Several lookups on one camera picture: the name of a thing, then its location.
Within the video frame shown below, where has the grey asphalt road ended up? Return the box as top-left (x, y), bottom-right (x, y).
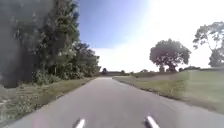
top-left (4, 76), bottom-right (224, 128)

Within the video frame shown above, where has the round-crowned tree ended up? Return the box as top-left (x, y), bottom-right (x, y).
top-left (149, 38), bottom-right (192, 73)

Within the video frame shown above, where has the row of trees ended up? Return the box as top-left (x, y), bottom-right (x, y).
top-left (0, 0), bottom-right (102, 88)

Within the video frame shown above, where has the robot's own part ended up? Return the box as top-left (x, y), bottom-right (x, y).
top-left (144, 115), bottom-right (161, 128)
top-left (74, 118), bottom-right (87, 128)

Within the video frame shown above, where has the open grass verge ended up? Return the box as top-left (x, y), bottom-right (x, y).
top-left (112, 68), bottom-right (224, 114)

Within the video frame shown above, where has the grass verge with trees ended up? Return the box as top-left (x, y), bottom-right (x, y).
top-left (0, 76), bottom-right (96, 128)

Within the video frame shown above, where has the tall sparse tree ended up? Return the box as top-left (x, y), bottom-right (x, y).
top-left (192, 21), bottom-right (224, 69)

